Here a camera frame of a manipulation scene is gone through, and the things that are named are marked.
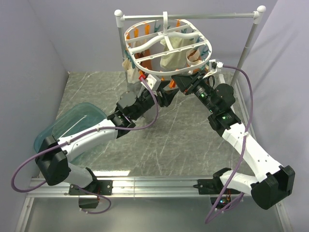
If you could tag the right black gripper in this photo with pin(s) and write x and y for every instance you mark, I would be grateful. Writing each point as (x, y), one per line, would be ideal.
(184, 81)

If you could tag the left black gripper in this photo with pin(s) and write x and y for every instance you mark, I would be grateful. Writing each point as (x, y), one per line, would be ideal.
(168, 95)

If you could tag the orange front clip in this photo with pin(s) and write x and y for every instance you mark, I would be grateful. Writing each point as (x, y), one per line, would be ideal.
(172, 84)

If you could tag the white oval clip hanger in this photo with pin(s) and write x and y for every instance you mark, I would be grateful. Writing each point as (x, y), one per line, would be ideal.
(161, 45)

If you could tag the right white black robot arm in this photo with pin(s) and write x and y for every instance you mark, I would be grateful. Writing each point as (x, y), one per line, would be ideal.
(271, 181)

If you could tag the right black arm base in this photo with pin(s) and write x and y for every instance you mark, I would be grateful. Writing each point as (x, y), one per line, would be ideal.
(207, 186)

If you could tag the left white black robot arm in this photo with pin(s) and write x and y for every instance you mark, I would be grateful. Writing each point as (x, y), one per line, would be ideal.
(57, 154)

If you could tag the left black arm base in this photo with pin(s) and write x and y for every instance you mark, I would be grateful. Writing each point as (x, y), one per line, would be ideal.
(88, 196)

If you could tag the cream hanging underwear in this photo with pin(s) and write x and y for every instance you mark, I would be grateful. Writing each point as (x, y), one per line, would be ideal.
(176, 60)

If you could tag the orange hanging underwear right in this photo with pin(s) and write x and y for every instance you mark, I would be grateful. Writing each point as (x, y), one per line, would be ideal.
(193, 58)

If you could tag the rust hanging underwear back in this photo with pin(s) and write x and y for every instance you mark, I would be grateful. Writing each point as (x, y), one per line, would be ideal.
(146, 63)

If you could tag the teal plastic basin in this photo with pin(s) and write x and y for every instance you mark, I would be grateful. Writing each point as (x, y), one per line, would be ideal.
(79, 118)

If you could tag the silver white drying rack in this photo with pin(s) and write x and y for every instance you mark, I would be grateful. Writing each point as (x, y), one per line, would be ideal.
(176, 25)

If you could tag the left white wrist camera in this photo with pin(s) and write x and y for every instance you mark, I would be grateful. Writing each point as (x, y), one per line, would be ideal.
(153, 82)

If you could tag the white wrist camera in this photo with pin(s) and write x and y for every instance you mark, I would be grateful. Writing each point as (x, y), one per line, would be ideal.
(153, 82)
(214, 67)

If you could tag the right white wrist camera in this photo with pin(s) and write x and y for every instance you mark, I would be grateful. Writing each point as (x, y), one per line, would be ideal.
(214, 67)

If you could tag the aluminium mounting rail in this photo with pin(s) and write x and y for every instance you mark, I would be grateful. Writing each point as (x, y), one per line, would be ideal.
(134, 187)

